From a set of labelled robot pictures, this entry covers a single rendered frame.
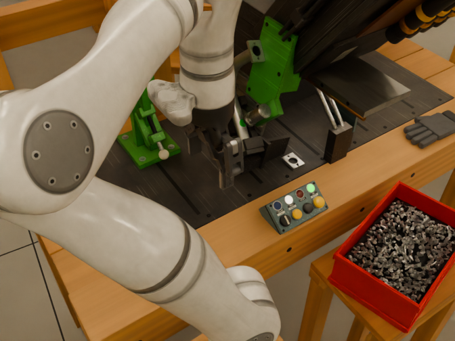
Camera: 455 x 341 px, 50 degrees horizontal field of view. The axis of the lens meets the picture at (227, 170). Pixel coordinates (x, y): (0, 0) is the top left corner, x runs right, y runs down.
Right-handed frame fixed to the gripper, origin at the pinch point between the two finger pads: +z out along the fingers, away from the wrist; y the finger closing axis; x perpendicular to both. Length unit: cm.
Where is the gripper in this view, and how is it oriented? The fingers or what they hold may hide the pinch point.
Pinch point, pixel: (210, 166)
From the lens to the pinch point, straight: 77.6
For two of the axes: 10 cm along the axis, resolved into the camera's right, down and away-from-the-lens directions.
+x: -8.3, 3.9, -4.0
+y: -5.6, -5.8, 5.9
